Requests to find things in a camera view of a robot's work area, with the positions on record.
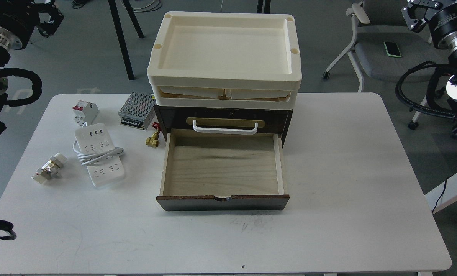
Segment white power strip with cable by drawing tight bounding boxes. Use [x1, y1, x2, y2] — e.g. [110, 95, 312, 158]
[74, 123, 125, 187]

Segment open wooden drawer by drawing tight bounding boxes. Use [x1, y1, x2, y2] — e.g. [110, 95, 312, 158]
[156, 129, 290, 211]

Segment black table legs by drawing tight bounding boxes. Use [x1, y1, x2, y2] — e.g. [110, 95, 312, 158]
[108, 0, 145, 81]

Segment grey office chair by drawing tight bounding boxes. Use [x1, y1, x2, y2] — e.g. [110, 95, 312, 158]
[323, 0, 453, 130]

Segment white red circuit breaker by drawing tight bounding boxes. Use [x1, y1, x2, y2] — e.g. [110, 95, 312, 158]
[72, 101, 99, 127]

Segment silver white pipe fitting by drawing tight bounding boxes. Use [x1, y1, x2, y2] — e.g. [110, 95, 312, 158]
[32, 153, 67, 184]

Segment cream plastic stacked tray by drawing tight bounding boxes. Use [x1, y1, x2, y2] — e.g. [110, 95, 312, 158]
[147, 11, 302, 110]

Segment green cased smartphone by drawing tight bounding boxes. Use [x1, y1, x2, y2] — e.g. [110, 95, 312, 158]
[383, 41, 402, 58]

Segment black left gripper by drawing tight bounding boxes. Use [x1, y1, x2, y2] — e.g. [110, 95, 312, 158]
[31, 0, 64, 37]

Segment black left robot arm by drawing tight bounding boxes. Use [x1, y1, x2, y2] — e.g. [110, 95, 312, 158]
[0, 0, 64, 135]

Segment white drawer handle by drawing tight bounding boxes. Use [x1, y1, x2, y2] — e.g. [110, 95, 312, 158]
[193, 120, 258, 135]

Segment brass valve with red handle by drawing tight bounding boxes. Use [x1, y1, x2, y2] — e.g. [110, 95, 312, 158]
[145, 122, 161, 148]

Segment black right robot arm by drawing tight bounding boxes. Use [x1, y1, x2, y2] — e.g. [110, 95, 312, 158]
[395, 0, 457, 137]

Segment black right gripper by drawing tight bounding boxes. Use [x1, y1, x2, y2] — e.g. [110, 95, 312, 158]
[401, 0, 448, 33]

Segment metal mesh power supply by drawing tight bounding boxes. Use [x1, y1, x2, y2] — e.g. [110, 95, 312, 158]
[118, 91, 156, 130]

